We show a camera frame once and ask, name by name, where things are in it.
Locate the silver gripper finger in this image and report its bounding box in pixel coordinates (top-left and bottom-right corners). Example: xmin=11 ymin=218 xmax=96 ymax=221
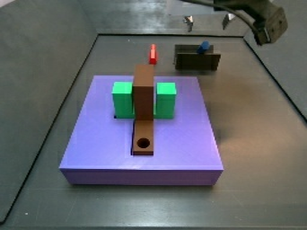
xmin=222 ymin=13 xmax=236 ymax=29
xmin=183 ymin=16 xmax=195 ymax=32

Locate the blue hexagonal peg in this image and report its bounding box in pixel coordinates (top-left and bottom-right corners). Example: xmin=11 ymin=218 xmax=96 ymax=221
xmin=196 ymin=41 xmax=210 ymax=54

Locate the black angle fixture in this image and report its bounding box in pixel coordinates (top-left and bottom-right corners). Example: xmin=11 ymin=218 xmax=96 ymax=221
xmin=174 ymin=44 xmax=220 ymax=71

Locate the green block right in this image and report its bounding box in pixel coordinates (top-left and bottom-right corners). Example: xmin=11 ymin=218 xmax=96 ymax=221
xmin=155 ymin=83 xmax=176 ymax=119

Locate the green block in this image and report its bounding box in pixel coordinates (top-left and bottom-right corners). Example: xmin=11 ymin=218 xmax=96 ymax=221
xmin=155 ymin=83 xmax=176 ymax=119
xmin=112 ymin=82 xmax=135 ymax=119

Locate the green block left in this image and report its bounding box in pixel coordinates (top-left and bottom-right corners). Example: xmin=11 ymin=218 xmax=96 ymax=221
xmin=112 ymin=82 xmax=135 ymax=119

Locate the purple base block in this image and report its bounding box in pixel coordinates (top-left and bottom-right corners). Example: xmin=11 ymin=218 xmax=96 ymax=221
xmin=60 ymin=75 xmax=223 ymax=186

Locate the black cable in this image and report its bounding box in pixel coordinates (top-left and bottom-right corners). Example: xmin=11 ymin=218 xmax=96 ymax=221
xmin=179 ymin=0 xmax=263 ymax=39

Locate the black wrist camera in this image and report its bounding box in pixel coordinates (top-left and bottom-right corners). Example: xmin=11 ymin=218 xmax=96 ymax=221
xmin=214 ymin=0 xmax=288 ymax=46

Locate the brown L-shaped bracket with hole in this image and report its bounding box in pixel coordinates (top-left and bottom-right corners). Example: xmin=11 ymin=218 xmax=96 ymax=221
xmin=132 ymin=65 xmax=153 ymax=155

